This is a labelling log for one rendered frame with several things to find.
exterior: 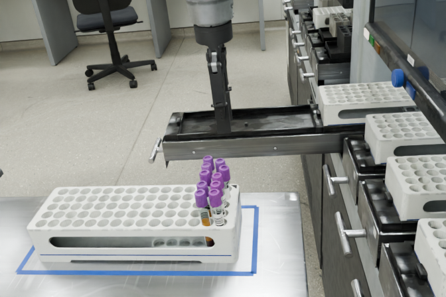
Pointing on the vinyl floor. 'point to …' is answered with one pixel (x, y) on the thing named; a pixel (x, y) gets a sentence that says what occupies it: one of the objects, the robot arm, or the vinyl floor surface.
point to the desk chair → (104, 11)
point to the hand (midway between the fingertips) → (223, 113)
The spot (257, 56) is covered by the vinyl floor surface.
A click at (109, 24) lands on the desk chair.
